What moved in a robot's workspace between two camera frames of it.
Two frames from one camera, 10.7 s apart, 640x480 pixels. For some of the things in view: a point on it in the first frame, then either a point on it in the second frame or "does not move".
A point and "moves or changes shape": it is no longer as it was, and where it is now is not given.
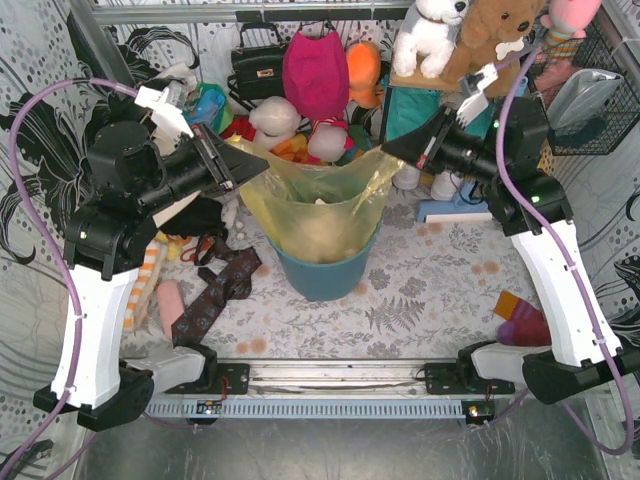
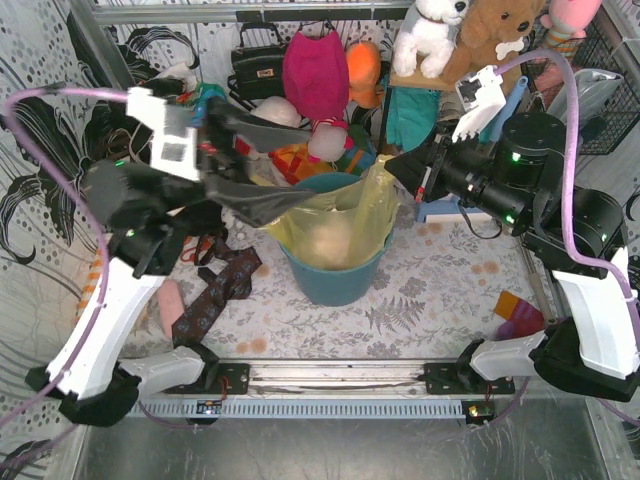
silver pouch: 578,96 does not move
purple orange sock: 525,325 does not move
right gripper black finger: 417,148 → 410,169
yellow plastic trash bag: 319,212 moves or changes shape
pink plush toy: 567,22 does not move
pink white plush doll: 328,140 does not move
